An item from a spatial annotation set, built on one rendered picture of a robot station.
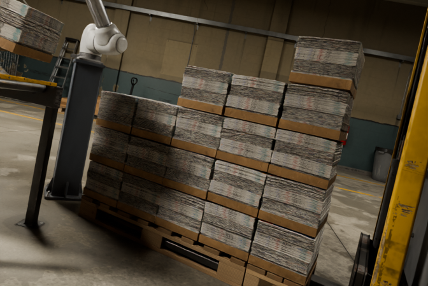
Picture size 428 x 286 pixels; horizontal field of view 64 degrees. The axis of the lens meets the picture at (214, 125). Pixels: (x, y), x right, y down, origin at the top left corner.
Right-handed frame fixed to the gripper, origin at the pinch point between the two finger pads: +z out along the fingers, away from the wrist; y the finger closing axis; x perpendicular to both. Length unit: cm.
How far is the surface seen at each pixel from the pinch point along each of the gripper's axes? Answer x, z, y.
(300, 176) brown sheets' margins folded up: -5, 159, 52
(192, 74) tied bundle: -29, 91, 19
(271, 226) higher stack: -7, 154, 80
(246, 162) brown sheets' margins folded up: -14, 133, 55
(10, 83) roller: 10, 17, 49
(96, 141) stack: -46, 40, 77
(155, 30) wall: -707, -178, -85
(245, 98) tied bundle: -17, 124, 24
